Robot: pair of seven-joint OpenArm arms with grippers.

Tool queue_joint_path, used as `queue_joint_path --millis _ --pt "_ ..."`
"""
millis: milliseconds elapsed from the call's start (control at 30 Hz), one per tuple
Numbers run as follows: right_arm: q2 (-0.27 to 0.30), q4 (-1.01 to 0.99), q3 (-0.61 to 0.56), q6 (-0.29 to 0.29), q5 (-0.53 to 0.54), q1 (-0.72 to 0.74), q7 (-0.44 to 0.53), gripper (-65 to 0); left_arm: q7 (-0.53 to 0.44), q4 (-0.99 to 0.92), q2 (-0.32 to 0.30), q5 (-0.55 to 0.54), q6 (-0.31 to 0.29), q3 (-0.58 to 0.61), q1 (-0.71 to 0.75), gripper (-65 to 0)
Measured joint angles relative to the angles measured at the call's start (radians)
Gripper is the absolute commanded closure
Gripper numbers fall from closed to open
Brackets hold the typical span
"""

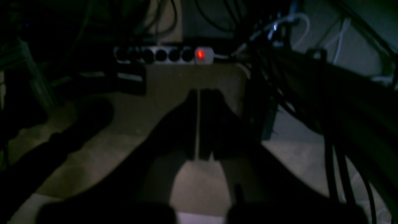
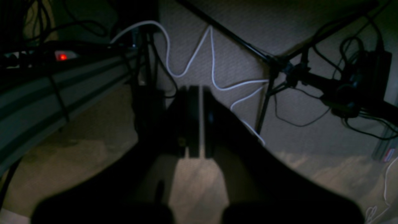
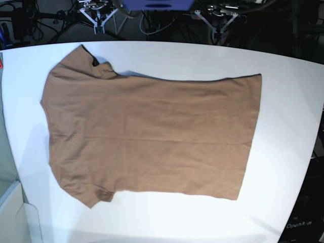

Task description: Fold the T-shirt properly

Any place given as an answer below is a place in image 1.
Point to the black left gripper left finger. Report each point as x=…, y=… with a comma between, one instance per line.
x=138, y=189

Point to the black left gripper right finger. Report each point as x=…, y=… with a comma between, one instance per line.
x=282, y=198

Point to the white power strip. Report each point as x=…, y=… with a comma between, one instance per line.
x=165, y=55

